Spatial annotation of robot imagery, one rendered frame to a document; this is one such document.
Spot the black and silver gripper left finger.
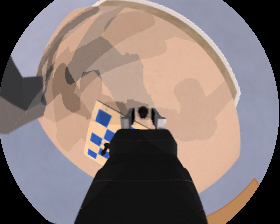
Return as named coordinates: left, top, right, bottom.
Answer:
left=120, top=108, right=135, bottom=129

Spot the blue and cream chessboard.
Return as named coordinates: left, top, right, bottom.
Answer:
left=84, top=100, right=149, bottom=165

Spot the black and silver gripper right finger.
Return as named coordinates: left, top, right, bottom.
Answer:
left=151, top=108, right=166, bottom=129

